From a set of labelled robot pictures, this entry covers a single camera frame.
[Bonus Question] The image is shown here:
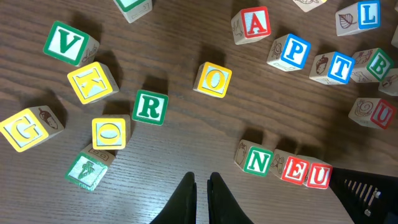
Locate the green 4 block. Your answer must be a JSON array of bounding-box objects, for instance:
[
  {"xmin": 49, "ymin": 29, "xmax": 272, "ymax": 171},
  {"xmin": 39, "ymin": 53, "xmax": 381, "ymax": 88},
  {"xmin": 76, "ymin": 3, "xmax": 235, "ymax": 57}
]
[{"xmin": 65, "ymin": 144, "xmax": 115, "ymax": 191}]

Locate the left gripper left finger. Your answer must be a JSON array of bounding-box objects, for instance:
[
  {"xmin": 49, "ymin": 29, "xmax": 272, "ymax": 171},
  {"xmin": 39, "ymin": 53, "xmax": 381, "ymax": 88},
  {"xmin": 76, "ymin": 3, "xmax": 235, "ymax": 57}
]
[{"xmin": 150, "ymin": 172, "xmax": 197, "ymax": 224}]

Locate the yellow block below R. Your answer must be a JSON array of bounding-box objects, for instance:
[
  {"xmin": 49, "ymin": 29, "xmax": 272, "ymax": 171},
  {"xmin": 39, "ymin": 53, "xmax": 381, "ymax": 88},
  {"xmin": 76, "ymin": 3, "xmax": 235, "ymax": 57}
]
[{"xmin": 91, "ymin": 114, "xmax": 131, "ymax": 150}]

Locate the yellow O block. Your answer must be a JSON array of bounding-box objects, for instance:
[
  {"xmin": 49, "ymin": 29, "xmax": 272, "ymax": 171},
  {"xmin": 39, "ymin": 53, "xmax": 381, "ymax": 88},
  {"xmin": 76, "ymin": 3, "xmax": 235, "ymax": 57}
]
[{"xmin": 193, "ymin": 62, "xmax": 232, "ymax": 98}]

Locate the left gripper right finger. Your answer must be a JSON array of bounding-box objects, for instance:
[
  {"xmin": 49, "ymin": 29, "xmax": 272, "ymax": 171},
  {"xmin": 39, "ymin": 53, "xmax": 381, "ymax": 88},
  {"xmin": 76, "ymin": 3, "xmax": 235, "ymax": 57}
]
[{"xmin": 207, "ymin": 172, "xmax": 253, "ymax": 224}]

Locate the green N block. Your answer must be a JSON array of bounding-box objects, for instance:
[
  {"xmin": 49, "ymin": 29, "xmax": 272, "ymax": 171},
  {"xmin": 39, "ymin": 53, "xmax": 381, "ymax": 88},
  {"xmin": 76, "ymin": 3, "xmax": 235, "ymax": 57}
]
[{"xmin": 234, "ymin": 139, "xmax": 274, "ymax": 177}]

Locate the yellow C block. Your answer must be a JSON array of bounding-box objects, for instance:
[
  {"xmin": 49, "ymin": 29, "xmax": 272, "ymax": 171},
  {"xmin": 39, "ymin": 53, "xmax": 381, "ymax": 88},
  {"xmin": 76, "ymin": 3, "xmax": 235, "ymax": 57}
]
[{"xmin": 1, "ymin": 105, "xmax": 64, "ymax": 152}]

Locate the green 7 block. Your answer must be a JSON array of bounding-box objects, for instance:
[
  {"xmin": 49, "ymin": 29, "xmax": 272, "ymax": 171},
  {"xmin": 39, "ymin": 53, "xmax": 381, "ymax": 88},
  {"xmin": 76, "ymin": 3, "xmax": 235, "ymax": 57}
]
[{"xmin": 114, "ymin": 0, "xmax": 153, "ymax": 23}]

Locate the blue T block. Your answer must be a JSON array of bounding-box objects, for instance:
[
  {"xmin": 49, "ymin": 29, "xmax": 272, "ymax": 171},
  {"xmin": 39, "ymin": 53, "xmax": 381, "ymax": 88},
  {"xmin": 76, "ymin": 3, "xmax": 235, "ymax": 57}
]
[{"xmin": 309, "ymin": 52, "xmax": 355, "ymax": 85}]

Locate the green V block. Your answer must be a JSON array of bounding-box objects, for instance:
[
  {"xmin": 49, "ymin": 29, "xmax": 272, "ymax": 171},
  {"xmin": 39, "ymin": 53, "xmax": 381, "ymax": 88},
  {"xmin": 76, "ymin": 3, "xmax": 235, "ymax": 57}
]
[{"xmin": 43, "ymin": 21, "xmax": 100, "ymax": 67}]

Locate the red U block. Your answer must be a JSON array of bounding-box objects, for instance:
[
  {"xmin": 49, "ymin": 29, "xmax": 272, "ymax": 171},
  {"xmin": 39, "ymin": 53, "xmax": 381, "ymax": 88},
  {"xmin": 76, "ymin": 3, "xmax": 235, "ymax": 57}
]
[{"xmin": 348, "ymin": 98, "xmax": 397, "ymax": 129}]

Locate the blue L block middle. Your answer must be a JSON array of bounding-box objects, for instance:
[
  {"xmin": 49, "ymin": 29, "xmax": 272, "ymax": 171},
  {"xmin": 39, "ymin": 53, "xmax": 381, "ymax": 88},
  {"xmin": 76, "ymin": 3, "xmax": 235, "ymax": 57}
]
[{"xmin": 335, "ymin": 0, "xmax": 381, "ymax": 36}]

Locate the blue 5 block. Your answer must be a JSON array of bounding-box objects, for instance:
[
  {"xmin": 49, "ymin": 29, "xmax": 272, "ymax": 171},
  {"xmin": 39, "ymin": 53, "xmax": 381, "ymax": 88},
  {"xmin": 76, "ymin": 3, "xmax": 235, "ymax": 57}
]
[{"xmin": 391, "ymin": 26, "xmax": 398, "ymax": 48}]

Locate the red E block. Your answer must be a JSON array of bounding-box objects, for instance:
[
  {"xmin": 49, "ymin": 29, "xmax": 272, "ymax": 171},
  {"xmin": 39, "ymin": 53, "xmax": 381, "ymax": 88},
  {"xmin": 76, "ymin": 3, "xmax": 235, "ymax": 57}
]
[{"xmin": 270, "ymin": 149, "xmax": 310, "ymax": 185}]

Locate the green B block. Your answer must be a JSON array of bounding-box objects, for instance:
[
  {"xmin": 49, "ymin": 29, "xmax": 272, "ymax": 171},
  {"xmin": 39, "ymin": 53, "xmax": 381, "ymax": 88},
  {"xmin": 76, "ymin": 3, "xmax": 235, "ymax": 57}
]
[{"xmin": 351, "ymin": 48, "xmax": 394, "ymax": 83}]

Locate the green R block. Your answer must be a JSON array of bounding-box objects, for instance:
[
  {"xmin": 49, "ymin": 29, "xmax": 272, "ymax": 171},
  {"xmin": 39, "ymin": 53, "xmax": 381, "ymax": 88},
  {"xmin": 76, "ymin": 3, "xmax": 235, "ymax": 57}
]
[{"xmin": 132, "ymin": 90, "xmax": 169, "ymax": 126}]

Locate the red A block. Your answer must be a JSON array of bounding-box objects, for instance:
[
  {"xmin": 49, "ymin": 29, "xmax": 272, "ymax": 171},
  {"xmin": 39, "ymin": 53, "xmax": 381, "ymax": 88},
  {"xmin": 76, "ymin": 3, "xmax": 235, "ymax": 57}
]
[{"xmin": 231, "ymin": 6, "xmax": 271, "ymax": 45}]

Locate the red Q block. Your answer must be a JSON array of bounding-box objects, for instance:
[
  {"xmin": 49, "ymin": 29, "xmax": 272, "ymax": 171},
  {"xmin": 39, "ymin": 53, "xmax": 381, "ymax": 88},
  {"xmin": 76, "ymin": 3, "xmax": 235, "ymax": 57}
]
[{"xmin": 298, "ymin": 155, "xmax": 333, "ymax": 189}]

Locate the yellow block beside V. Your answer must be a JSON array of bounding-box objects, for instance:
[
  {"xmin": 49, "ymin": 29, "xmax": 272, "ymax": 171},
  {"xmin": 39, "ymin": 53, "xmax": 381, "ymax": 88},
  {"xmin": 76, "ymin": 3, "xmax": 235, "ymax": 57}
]
[{"xmin": 67, "ymin": 62, "xmax": 119, "ymax": 105}]

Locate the yellow block second row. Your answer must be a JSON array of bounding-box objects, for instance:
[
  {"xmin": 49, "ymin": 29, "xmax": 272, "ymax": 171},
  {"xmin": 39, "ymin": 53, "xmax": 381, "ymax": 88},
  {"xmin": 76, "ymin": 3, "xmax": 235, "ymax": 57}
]
[{"xmin": 294, "ymin": 0, "xmax": 327, "ymax": 12}]

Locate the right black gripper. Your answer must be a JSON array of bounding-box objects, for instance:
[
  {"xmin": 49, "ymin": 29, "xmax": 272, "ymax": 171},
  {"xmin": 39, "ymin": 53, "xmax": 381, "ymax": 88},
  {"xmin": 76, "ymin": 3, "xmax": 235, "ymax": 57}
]
[{"xmin": 329, "ymin": 168, "xmax": 397, "ymax": 224}]

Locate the blue P block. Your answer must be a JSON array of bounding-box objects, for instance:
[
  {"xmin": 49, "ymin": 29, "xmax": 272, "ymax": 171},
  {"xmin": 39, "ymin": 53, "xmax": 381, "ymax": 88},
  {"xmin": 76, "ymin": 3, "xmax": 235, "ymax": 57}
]
[{"xmin": 267, "ymin": 34, "xmax": 312, "ymax": 72}]

